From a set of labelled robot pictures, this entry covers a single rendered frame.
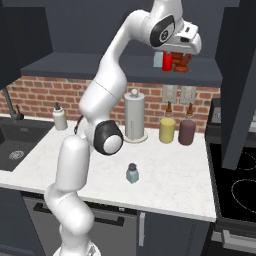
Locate yellow condiment bottle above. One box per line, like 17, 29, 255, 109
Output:
158, 101, 177, 145

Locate dark grey sink base cabinet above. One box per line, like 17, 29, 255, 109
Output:
0, 186, 46, 256

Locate dark maroon condiment bottle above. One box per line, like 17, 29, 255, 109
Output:
178, 102, 197, 147

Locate black stove with hob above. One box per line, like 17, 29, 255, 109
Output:
204, 97, 256, 256

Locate grey blue shaker, dark cap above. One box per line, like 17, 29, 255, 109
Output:
125, 162, 141, 185

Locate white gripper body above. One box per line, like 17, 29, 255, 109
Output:
155, 32, 203, 56

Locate dark grey tap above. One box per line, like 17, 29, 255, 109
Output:
1, 87, 25, 122

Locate black sink basin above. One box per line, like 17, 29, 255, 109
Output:
0, 116, 55, 173

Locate reddish brown food pile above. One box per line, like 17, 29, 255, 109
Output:
171, 52, 193, 74

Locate pale blue shaker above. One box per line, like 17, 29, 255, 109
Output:
153, 51, 164, 69

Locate white paper towel holder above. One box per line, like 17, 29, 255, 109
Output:
123, 88, 149, 144

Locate dark grey base cabinet door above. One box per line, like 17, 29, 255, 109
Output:
136, 210, 212, 256

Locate grey dishwasher front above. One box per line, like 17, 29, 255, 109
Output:
21, 195, 139, 256

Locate dark grey wide cabinet door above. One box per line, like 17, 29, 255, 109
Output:
0, 0, 54, 91

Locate dark grey tall cabinet door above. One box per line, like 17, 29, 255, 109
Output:
214, 0, 256, 171

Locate black dishwasher handle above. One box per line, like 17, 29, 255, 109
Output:
32, 202, 125, 228

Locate white soap dispenser bottle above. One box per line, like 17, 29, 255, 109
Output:
52, 101, 69, 132

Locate silver cabinet handle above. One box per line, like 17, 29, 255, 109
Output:
138, 211, 147, 248

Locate dark grey wall cabinet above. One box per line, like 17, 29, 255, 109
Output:
20, 0, 241, 89

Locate grey oven handle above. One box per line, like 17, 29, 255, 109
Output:
221, 229, 256, 255

